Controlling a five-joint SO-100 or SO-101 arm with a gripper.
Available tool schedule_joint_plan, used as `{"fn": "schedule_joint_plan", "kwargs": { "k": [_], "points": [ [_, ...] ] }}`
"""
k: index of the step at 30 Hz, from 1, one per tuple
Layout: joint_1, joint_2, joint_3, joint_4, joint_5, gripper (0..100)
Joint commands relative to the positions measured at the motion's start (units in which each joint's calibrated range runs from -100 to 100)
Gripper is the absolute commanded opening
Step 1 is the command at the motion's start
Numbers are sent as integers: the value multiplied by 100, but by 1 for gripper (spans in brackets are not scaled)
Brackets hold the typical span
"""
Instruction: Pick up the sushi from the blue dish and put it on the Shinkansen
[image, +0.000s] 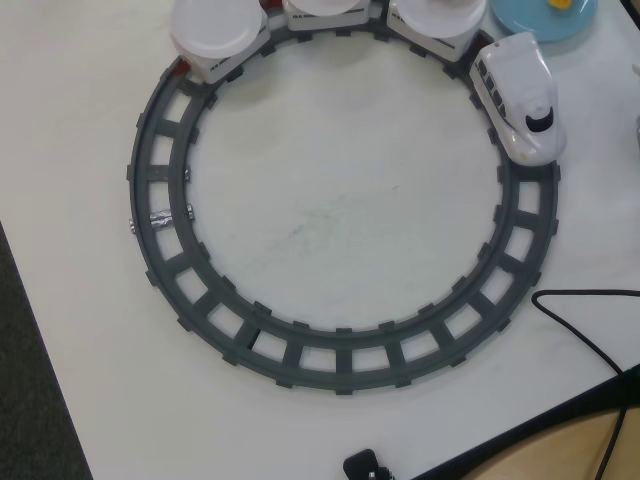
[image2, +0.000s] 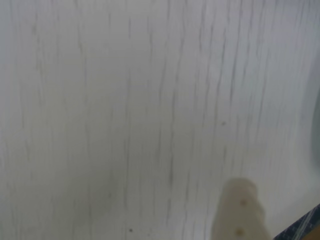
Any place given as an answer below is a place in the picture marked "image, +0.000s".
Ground white Shinkansen toy locomotive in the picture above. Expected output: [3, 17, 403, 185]
[468, 32, 569, 165]

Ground light blue round dish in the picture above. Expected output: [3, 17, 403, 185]
[488, 0, 599, 44]

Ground gray circular toy train track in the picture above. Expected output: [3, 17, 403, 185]
[124, 19, 562, 399]

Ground black clamp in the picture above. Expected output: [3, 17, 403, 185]
[343, 448, 397, 480]

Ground light wooden board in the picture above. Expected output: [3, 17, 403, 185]
[424, 405, 640, 480]

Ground black cable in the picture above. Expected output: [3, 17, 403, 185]
[531, 288, 640, 480]

